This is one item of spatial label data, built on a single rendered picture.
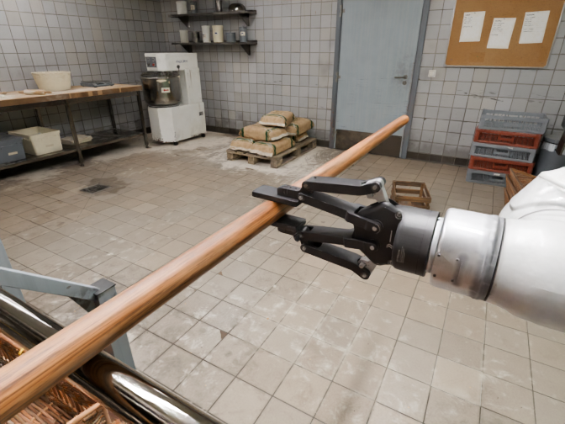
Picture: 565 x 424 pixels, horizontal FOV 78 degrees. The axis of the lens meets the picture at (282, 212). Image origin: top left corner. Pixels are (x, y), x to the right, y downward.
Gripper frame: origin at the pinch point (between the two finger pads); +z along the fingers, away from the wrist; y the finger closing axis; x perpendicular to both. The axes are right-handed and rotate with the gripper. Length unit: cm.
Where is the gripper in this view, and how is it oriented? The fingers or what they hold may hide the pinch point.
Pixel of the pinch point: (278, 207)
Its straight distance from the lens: 48.3
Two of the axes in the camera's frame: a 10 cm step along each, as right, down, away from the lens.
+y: 0.0, 9.1, 4.3
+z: -8.7, -2.1, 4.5
